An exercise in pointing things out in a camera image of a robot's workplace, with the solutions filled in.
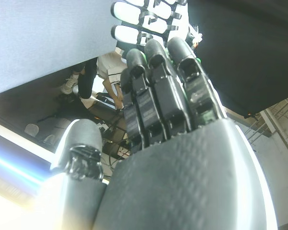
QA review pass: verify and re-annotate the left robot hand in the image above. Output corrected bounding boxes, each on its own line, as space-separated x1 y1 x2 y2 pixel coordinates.
39 37 279 230

